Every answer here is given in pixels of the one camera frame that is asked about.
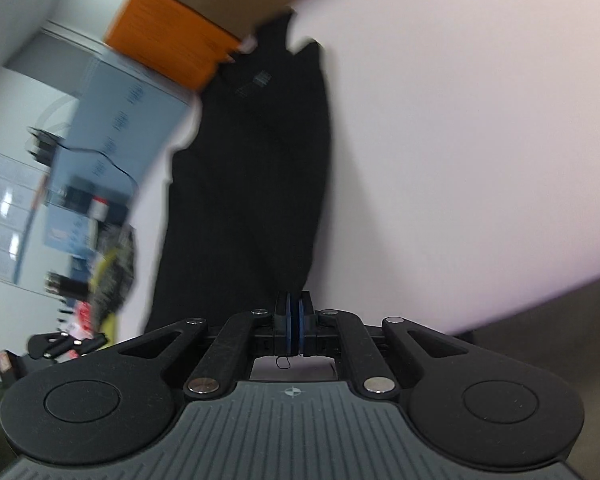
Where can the yellow patterned cloth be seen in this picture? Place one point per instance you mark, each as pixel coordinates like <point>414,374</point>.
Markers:
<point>112,280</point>

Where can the black power adapter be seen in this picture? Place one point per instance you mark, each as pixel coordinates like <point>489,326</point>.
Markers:
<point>41,145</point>

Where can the black clothing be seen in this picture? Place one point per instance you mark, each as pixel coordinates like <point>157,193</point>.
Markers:
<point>245,185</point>

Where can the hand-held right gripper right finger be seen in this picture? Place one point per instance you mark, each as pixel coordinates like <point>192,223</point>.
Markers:
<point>306,325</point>

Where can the light blue box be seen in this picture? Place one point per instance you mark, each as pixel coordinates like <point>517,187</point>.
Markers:
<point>125,110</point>

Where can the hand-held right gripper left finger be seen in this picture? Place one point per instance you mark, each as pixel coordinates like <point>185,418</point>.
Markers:
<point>285,325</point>

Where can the black device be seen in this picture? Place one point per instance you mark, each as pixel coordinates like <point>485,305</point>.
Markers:
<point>87,202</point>

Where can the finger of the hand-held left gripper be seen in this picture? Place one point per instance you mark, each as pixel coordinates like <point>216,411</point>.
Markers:
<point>65,345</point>

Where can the orange box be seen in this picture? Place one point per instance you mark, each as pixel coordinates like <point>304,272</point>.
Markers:
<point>170,35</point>

